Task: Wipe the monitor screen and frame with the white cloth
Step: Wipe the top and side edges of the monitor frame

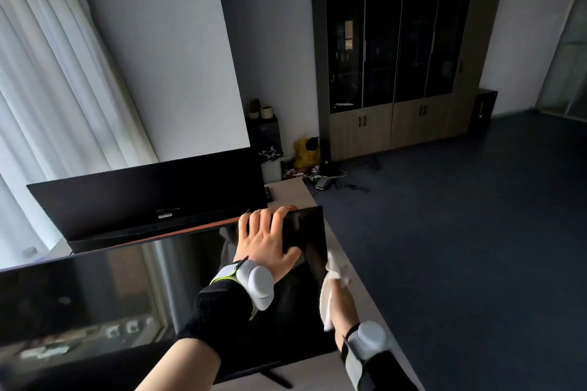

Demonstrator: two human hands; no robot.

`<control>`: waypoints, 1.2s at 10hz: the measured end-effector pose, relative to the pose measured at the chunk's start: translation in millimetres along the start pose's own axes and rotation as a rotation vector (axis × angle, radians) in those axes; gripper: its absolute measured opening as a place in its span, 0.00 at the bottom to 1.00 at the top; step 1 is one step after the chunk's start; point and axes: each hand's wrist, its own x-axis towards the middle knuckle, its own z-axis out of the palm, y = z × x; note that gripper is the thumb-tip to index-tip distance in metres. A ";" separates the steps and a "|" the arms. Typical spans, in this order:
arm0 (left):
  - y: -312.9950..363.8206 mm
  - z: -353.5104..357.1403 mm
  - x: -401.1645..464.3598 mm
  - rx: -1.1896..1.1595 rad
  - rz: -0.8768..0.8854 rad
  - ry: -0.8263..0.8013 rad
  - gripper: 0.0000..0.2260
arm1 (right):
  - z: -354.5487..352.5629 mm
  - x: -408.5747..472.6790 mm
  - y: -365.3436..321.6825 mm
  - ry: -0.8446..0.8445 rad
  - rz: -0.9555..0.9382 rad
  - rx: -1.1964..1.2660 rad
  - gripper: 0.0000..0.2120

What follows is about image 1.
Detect small dark side cabinet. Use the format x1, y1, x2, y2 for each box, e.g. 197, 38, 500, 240
469, 88, 499, 133

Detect glass partition door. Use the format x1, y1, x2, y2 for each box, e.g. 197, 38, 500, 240
536, 0, 587, 122

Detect black glossy computer monitor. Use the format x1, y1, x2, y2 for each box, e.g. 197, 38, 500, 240
0, 205, 339, 391

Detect person's right hand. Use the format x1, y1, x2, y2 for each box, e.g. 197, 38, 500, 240
329, 278, 360, 350

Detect person's right forearm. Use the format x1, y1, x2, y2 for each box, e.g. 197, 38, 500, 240
361, 349, 421, 391

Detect black drawer pedestal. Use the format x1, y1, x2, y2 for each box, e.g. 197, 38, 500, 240
245, 114, 283, 162

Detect yellow bag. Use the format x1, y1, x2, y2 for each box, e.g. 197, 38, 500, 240
293, 137, 321, 170

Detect person's left hand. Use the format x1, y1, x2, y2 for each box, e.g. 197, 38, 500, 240
233, 206, 302, 284

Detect white wrist tracker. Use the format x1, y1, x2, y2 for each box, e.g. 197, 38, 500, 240
341, 320, 391, 391
210, 257, 276, 321

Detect tall dark glass-door cabinet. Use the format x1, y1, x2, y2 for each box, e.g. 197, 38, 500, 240
311, 0, 509, 163

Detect black monitor with rear vents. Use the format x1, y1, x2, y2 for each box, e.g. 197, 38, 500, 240
27, 147, 269, 255

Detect white left wrist tracker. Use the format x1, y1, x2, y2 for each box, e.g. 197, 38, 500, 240
210, 257, 276, 321

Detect white cleaning cloth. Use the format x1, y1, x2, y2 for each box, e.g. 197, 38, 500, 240
319, 250, 352, 333

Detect person's left forearm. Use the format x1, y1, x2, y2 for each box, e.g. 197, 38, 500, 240
134, 277, 254, 391

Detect black floor cables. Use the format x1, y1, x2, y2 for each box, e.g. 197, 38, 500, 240
306, 155, 382, 194

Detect white sheer curtain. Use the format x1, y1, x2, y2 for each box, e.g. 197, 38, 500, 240
0, 0, 159, 270

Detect white right wrist tracker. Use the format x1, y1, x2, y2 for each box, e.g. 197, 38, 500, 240
341, 320, 391, 391

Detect white waste bin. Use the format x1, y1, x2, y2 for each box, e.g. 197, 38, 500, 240
261, 157, 283, 184

